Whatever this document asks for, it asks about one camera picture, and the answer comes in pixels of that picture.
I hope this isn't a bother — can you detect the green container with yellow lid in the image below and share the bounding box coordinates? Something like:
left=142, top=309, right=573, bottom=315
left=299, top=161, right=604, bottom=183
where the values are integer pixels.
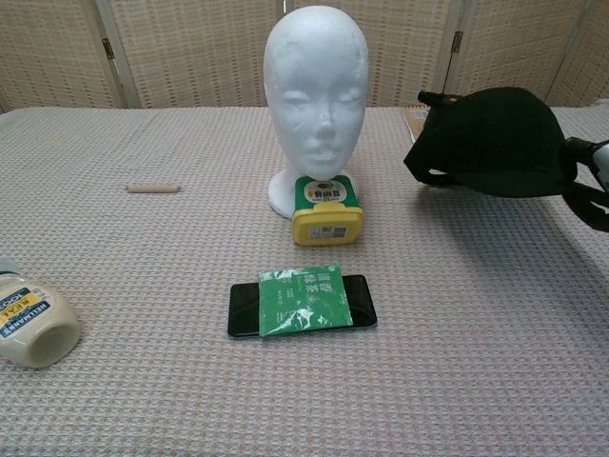
left=291, top=173, right=366, bottom=248

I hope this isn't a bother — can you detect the white foam mannequin head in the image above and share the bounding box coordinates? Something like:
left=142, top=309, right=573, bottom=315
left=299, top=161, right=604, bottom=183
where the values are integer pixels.
left=263, top=0, right=368, bottom=221

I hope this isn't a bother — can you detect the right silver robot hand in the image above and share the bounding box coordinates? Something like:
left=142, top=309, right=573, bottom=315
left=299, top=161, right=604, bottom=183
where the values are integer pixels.
left=560, top=136, right=609, bottom=234

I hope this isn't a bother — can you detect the black baseball cap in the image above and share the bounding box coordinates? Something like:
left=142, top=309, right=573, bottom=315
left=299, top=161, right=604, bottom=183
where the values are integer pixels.
left=403, top=86, right=580, bottom=197

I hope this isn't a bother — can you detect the black smartphone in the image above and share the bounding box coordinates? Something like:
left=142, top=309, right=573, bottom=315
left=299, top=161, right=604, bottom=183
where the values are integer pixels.
left=228, top=274, right=379, bottom=338

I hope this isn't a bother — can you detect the wooden dowel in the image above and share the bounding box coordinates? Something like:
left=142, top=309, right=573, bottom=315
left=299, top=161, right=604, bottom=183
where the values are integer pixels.
left=126, top=182, right=182, bottom=194

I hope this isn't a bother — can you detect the woven folding screen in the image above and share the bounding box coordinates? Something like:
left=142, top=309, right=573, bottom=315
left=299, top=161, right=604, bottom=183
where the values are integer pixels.
left=0, top=0, right=609, bottom=115

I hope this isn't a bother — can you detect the green tea packet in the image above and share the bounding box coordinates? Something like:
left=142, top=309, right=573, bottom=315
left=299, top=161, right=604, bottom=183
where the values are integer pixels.
left=258, top=263, right=354, bottom=339

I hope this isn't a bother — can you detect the Hellmann's mayonnaise jar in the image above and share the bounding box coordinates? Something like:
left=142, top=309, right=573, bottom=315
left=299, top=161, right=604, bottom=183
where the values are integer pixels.
left=0, top=257, right=81, bottom=370

